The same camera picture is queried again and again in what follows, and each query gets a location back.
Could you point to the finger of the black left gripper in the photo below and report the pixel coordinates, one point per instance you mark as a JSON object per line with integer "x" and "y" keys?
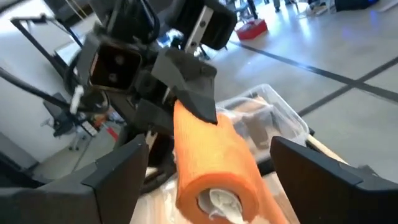
{"x": 192, "y": 81}
{"x": 155, "y": 121}

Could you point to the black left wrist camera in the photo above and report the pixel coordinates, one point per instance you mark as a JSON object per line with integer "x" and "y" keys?
{"x": 115, "y": 67}

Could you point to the orange elastic bandage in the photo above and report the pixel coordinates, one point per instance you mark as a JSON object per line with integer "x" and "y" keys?
{"x": 211, "y": 155}

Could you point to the red box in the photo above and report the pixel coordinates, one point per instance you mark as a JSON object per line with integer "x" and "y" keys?
{"x": 252, "y": 29}

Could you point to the clear plastic bag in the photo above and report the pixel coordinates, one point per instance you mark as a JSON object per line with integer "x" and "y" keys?
{"x": 239, "y": 109}

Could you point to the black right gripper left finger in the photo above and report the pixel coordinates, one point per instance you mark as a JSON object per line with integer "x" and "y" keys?
{"x": 109, "y": 193}

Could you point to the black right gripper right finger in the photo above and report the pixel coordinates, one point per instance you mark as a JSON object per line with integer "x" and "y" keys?
{"x": 311, "y": 186}

